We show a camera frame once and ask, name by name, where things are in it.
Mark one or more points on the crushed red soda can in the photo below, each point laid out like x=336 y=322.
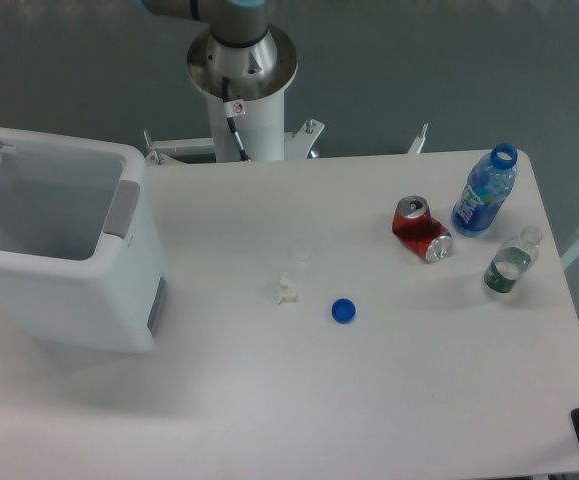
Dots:
x=415 y=227

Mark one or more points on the blue plastic drink bottle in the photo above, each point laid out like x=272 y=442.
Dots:
x=488 y=185

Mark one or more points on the white metal table frame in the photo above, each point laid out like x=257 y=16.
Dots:
x=297 y=145

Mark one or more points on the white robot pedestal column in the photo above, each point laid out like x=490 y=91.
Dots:
x=244 y=90

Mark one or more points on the crumpled white paper scrap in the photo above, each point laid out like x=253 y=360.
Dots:
x=286 y=290

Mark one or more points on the white trash can body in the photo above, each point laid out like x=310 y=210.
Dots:
x=81 y=262

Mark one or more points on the white translucent bottle cap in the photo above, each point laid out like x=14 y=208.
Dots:
x=301 y=252

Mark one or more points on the clear green-label bottle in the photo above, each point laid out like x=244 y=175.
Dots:
x=512 y=260

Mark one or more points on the blue bottle cap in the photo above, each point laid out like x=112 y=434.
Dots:
x=343 y=311

